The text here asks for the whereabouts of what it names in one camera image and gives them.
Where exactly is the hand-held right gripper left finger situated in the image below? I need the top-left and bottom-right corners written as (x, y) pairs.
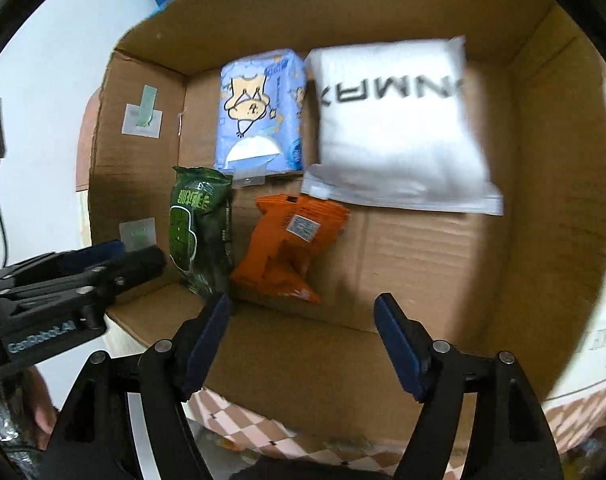
top-left (43, 291), bottom-right (235, 480)

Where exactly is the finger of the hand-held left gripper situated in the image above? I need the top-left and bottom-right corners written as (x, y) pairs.
top-left (0, 240), bottom-right (127, 292)
top-left (0, 246), bottom-right (165, 333)

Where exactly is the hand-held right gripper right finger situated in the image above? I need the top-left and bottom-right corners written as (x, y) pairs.
top-left (374, 292), bottom-right (566, 480)

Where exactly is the green snack packet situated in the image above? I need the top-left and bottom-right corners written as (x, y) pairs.
top-left (168, 165), bottom-right (234, 297)

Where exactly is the brown cardboard box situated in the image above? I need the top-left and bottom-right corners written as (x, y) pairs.
top-left (77, 0), bottom-right (606, 467)

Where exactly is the orange snack packet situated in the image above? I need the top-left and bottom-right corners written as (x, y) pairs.
top-left (228, 193), bottom-right (352, 305)

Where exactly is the blue cartoon tissue pack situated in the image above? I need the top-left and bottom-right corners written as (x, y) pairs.
top-left (213, 48), bottom-right (307, 177)

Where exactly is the white padded package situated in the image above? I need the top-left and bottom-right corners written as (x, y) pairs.
top-left (300, 35), bottom-right (504, 217)

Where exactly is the person's left hand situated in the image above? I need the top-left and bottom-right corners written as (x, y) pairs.
top-left (0, 367), bottom-right (60, 452)

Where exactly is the pink checkered mat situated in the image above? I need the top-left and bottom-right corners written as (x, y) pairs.
top-left (182, 386), bottom-right (484, 480)

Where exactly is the white printed box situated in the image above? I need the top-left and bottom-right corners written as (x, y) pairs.
top-left (542, 225), bottom-right (606, 412)

